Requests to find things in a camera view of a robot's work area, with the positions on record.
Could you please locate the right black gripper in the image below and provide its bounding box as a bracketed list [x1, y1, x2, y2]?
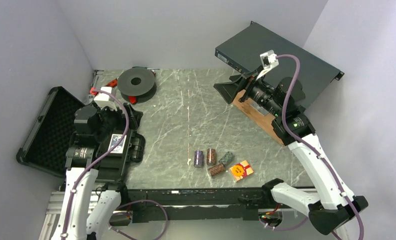
[214, 64, 284, 117]

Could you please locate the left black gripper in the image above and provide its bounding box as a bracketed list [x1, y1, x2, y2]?
[93, 101, 142, 142]

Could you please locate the red-brown poker chip stack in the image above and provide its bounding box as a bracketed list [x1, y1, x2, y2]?
[206, 148, 217, 166]

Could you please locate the grey-green poker chip stack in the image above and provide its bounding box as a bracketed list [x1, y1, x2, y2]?
[219, 151, 235, 167]

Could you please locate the purple poker chip stack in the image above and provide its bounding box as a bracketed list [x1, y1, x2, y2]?
[193, 150, 204, 168]

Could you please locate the black poker set case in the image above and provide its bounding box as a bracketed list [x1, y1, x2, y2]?
[16, 86, 146, 183]

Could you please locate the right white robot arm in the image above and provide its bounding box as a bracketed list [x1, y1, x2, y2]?
[214, 75, 368, 235]

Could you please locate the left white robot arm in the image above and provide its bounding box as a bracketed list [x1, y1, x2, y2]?
[51, 100, 131, 240]

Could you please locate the blue playing card deck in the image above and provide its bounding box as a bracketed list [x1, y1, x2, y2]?
[108, 134, 126, 154]

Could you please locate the red clamp under spool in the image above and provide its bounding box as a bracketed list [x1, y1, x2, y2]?
[128, 96, 138, 105]

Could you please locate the wooden board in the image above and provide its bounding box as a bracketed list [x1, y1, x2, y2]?
[232, 90, 284, 146]

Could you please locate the black filament spool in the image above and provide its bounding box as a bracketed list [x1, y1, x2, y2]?
[117, 67, 157, 103]

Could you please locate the dark brown poker chip stack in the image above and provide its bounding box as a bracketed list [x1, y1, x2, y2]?
[207, 163, 226, 178]

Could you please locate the red yellow card box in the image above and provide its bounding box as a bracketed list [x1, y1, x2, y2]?
[229, 160, 254, 182]

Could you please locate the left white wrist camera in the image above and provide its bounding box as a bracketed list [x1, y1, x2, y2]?
[90, 86, 117, 111]

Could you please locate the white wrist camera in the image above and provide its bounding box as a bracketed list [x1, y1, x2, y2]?
[90, 86, 117, 111]
[260, 50, 279, 71]

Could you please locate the red handled tool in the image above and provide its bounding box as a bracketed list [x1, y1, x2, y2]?
[105, 78, 118, 88]

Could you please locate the dark teal network switch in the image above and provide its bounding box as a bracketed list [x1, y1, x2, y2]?
[214, 21, 345, 112]

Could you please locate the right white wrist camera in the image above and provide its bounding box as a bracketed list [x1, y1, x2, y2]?
[260, 50, 279, 71]

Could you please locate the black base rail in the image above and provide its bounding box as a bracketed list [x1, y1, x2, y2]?
[116, 187, 286, 223]

